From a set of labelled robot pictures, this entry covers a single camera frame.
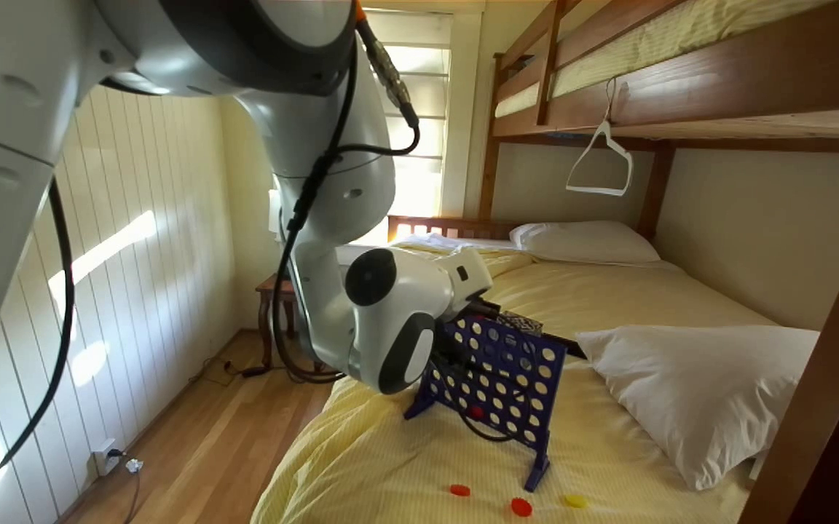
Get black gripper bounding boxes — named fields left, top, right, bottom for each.
left=443, top=294, right=500, bottom=338

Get blue gameboard with holes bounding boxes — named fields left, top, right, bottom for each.
left=401, top=303, right=573, bottom=492

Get flat white pillow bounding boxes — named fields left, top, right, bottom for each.
left=506, top=217, right=663, bottom=268

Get window with white blinds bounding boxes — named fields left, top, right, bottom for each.
left=358, top=9, right=487, bottom=243

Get yellow striped bed sheet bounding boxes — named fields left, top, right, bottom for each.
left=248, top=235, right=781, bottom=524

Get small wooden side table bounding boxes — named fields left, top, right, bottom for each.
left=254, top=274, right=309, bottom=372

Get white clothes hanger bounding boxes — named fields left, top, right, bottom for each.
left=563, top=82, right=634, bottom=201

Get large white pillow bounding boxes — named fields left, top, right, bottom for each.
left=573, top=323, right=822, bottom=494

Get upper bunk mattress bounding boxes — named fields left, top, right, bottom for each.
left=493, top=0, right=835, bottom=118

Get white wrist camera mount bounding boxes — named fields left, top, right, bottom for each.
left=445, top=246, right=494, bottom=299

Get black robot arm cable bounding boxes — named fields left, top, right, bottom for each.
left=272, top=0, right=522, bottom=447

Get wooden bunk bed frame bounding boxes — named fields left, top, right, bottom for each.
left=385, top=0, right=839, bottom=524

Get white wall outlet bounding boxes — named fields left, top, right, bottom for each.
left=84, top=440, right=129, bottom=479

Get long black hanging cable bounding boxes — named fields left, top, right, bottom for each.
left=0, top=178, right=79, bottom=488

